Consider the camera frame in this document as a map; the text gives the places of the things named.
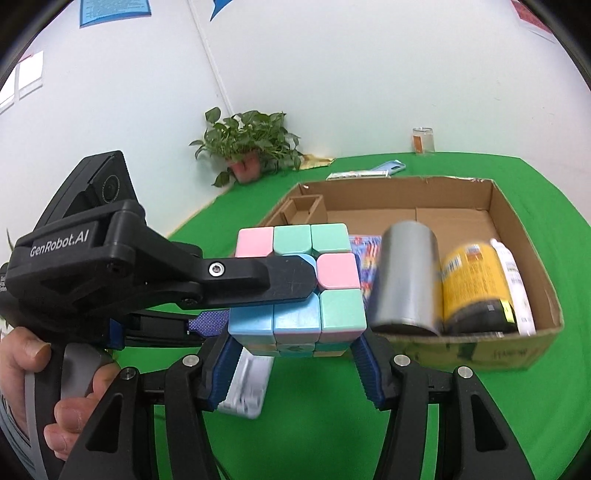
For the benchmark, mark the yellow can with black lid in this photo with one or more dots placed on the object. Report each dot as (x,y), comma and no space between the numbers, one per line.
(475,281)

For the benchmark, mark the red wall sign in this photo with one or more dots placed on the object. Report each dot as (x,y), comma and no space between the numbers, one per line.
(531,16)

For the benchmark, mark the white wall conduit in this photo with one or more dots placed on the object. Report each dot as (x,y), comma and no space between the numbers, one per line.
(210,50)

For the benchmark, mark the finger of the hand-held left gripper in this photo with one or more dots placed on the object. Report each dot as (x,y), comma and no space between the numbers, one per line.
(207,323)
(277,277)

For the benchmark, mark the silver metal can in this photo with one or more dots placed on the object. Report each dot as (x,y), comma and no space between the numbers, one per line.
(406,277)

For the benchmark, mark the white wall paper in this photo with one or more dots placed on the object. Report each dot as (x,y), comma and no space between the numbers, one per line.
(31,74)

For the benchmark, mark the large cardboard box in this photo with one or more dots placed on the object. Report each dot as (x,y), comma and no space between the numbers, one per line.
(485,355)

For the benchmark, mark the large leafy green plant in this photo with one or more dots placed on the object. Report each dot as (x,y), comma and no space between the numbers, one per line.
(10,240)

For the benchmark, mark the long printed snack packet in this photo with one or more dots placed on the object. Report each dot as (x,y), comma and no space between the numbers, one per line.
(355,174)

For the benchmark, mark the small potted green plant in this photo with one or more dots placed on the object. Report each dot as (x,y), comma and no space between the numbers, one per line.
(249,134)

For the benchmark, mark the blue phone case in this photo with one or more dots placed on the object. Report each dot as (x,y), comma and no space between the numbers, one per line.
(390,166)

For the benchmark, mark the pastel puzzle cube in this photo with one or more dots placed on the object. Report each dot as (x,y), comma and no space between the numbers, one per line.
(337,272)

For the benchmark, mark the long cardboard tray insert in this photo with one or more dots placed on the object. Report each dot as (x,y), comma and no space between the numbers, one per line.
(316,207)

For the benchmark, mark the blue arrow wall sticker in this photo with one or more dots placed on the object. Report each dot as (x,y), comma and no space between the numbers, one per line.
(224,7)

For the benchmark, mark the blue wall poster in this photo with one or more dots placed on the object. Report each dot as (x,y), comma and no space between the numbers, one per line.
(115,11)

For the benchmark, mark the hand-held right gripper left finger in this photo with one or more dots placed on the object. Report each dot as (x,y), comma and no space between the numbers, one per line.
(219,369)

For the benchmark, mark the white plastic holder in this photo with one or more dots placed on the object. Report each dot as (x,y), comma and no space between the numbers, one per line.
(249,387)

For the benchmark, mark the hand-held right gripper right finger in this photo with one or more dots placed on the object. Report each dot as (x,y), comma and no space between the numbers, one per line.
(369,369)

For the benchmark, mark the glass jar with orange label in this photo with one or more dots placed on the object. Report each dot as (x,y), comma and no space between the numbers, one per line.
(423,141)

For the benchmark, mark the person's left hand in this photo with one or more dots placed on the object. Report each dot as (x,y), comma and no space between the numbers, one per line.
(23,350)

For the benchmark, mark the yellow paper sheet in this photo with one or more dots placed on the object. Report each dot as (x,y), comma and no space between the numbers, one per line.
(316,161)

